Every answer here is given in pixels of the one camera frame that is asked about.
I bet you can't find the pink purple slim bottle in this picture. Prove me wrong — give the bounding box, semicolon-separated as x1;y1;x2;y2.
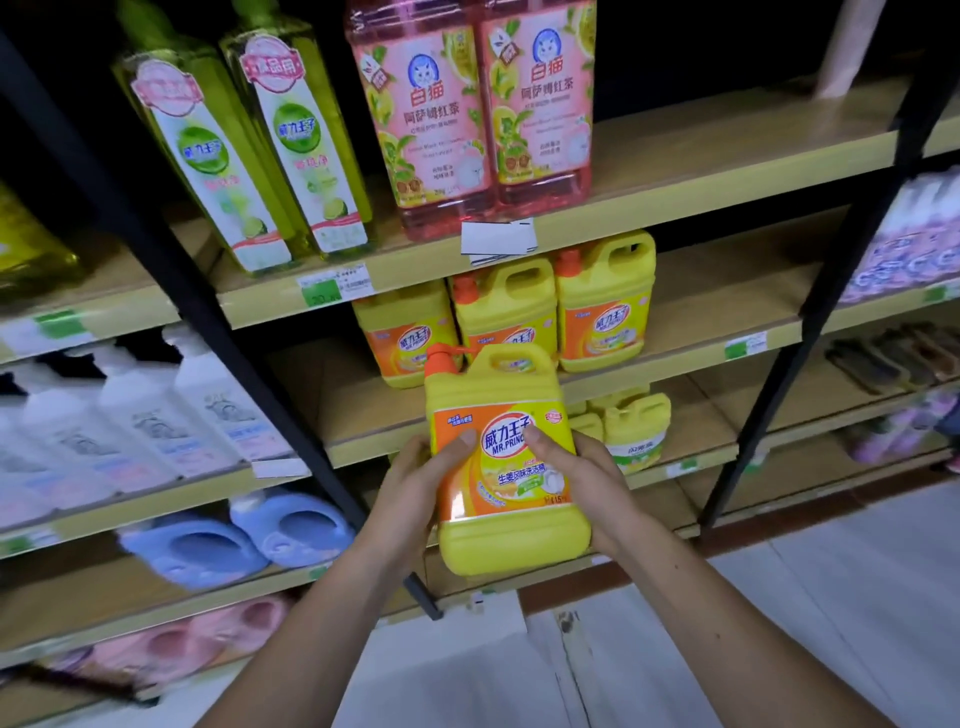
847;408;920;466
888;389;958;451

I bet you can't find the person's left hand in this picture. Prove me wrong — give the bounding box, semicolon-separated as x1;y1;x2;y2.
358;428;480;571

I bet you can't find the person's left forearm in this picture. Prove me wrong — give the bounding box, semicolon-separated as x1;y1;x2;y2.
194;536;421;728

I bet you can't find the wooden shelf rack black frame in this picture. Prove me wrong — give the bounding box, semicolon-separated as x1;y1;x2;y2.
0;0;960;710

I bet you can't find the person's right forearm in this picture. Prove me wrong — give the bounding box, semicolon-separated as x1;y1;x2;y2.
611;513;898;728

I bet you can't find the yellow orange detergent jug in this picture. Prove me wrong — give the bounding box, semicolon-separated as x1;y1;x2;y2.
449;257;560;369
352;281;460;390
553;230;658;374

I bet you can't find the slim green dish soap bottle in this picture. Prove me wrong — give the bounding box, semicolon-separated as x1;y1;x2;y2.
112;0;313;275

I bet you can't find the flat pink bottle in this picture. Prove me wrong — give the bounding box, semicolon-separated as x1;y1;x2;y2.
89;622;226;688
187;594;294;654

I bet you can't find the plain white label card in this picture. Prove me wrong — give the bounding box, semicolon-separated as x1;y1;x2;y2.
459;217;539;268
251;458;313;481

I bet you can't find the person's right hand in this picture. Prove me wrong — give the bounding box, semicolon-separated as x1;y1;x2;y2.
522;425;650;564

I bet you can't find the light blue detergent jug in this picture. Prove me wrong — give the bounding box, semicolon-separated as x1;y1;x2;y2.
116;517;271;594
228;487;356;569

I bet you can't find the yellow dish soap pump bottle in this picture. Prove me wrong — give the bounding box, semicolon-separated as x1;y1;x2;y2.
0;183;82;305

